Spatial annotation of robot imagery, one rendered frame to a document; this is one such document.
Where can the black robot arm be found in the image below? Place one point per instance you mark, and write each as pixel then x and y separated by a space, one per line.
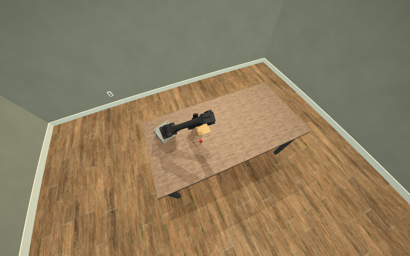
pixel 172 129

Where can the tan flat mat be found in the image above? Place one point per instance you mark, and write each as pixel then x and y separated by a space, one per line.
pixel 203 129

